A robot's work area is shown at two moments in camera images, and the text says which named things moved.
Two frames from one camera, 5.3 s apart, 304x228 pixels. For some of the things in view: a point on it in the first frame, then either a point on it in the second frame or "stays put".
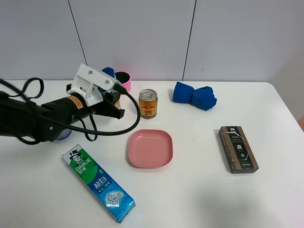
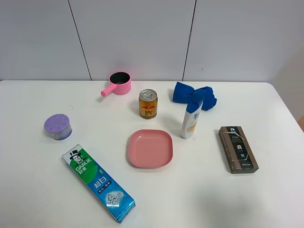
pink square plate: (150, 148) stays put
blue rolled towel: (203, 98) stays put
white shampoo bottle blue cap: (110, 71) to (191, 116)
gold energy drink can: (148, 104) stays put
